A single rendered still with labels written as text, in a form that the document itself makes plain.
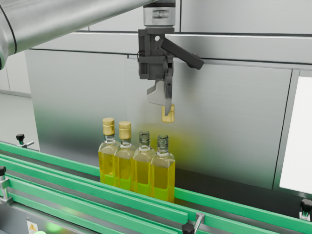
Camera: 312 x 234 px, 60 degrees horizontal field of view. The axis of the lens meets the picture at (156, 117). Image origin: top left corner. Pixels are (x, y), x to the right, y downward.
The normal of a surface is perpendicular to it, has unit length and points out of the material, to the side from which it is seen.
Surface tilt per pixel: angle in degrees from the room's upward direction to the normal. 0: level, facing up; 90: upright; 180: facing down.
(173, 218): 90
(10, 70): 90
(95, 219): 90
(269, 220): 90
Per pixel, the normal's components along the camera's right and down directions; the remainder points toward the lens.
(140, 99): -0.42, 0.30
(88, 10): 0.73, 0.54
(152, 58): 0.06, 0.34
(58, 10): 0.73, 0.35
